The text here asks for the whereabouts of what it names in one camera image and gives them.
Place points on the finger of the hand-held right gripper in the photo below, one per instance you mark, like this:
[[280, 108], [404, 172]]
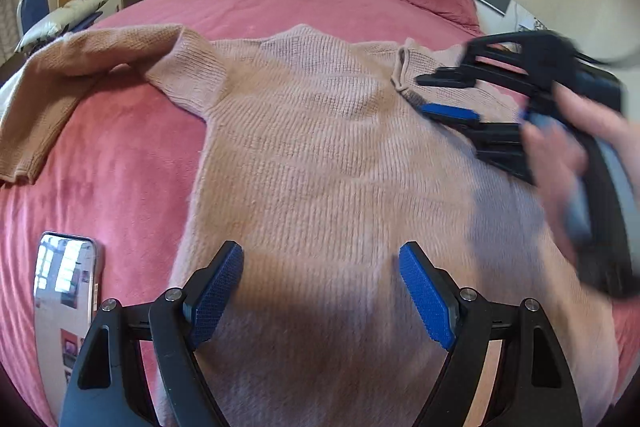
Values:
[[520, 57], [450, 112]]

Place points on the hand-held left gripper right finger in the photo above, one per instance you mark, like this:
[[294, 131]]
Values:
[[427, 302]]

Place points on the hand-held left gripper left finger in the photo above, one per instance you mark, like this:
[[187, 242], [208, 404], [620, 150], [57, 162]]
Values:
[[215, 297]]

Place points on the pink knit sweater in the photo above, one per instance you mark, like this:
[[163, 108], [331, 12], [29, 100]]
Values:
[[325, 157]]

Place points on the person's right hand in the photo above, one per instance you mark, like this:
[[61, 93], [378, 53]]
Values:
[[555, 167]]

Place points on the smartphone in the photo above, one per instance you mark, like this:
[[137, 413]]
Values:
[[62, 277]]

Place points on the pink fleece bed blanket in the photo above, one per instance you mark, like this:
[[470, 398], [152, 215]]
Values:
[[125, 147]]

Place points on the grey white cushion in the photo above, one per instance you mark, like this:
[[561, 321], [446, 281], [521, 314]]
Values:
[[70, 14]]

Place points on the blue chair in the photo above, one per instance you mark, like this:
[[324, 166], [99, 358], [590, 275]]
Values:
[[35, 7]]

